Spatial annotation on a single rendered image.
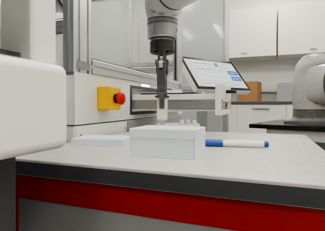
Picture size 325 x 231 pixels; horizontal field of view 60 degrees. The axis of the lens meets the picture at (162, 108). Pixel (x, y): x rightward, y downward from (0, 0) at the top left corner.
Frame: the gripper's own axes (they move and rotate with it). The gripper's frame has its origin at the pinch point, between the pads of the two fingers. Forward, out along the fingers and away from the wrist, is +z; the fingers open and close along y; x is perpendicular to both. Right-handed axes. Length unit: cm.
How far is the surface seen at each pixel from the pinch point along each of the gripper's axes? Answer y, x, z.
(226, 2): 179, -46, -96
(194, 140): -35.3, -8.0, 4.9
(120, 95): 0.1, 12.6, -4.0
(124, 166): -41.0, 3.0, 8.3
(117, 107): 3.2, 14.4, -0.3
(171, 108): 18.4, -2.0, 0.0
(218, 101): 11.9, -18.0, -2.2
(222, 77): 123, -35, -21
